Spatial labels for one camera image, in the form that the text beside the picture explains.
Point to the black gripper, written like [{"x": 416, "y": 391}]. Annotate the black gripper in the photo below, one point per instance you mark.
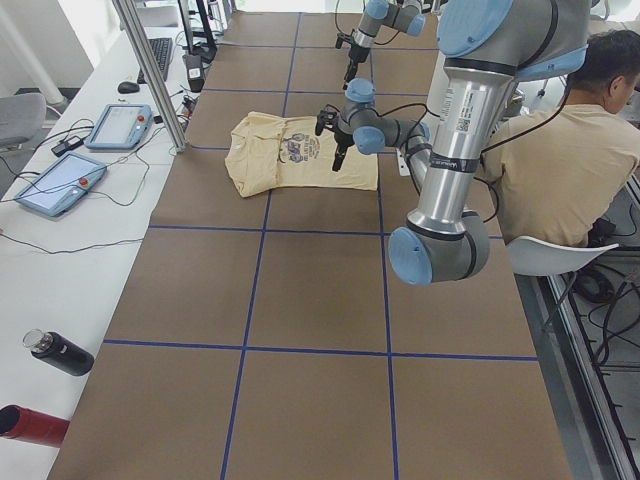
[
  {"x": 341, "y": 139},
  {"x": 353, "y": 53}
]

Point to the beige long sleeve shirt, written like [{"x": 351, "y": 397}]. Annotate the beige long sleeve shirt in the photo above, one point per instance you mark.
[{"x": 269, "y": 151}]

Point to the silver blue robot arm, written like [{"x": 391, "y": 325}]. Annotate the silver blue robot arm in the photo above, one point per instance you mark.
[
  {"x": 488, "y": 48},
  {"x": 407, "y": 18}
]

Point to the black label printer box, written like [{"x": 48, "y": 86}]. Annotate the black label printer box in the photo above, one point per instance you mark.
[{"x": 194, "y": 71}]

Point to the black keyboard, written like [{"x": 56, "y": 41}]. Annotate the black keyboard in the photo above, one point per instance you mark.
[{"x": 162, "y": 50}]

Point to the person in beige shirt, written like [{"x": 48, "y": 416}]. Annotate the person in beige shirt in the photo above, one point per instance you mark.
[{"x": 556, "y": 173}]

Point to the white chair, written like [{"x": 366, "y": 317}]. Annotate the white chair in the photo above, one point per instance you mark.
[{"x": 533, "y": 257}]

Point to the upper blue teach pendant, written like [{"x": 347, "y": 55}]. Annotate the upper blue teach pendant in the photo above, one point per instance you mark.
[{"x": 120, "y": 127}]

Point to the blue teach pendant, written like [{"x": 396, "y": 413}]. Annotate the blue teach pendant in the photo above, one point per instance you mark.
[
  {"x": 120, "y": 127},
  {"x": 62, "y": 185}
]

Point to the black computer mouse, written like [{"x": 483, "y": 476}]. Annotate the black computer mouse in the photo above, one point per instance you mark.
[{"x": 128, "y": 87}]

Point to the black power adapter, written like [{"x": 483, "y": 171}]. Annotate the black power adapter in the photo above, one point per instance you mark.
[{"x": 66, "y": 146}]

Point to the lower blue teach pendant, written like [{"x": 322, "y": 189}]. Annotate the lower blue teach pendant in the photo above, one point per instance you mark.
[{"x": 62, "y": 185}]

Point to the red water bottle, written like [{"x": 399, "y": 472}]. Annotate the red water bottle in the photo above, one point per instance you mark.
[{"x": 26, "y": 425}]

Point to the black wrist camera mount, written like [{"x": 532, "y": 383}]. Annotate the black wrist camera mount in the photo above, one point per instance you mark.
[{"x": 341, "y": 39}]

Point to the aluminium frame post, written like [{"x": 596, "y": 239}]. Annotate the aluminium frame post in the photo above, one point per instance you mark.
[{"x": 137, "y": 36}]

